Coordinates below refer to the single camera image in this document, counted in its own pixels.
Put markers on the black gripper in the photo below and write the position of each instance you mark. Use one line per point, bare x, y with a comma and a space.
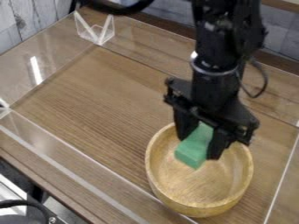
207, 99

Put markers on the green rectangular block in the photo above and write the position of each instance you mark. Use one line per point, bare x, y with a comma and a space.
191, 150

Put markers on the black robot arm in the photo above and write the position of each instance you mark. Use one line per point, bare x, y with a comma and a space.
230, 33

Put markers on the wooden bowl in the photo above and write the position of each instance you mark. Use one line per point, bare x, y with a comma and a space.
198, 192

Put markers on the clear acrylic corner bracket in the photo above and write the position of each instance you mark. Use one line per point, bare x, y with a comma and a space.
95, 33

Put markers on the black metal table frame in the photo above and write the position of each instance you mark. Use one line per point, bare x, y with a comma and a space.
22, 199

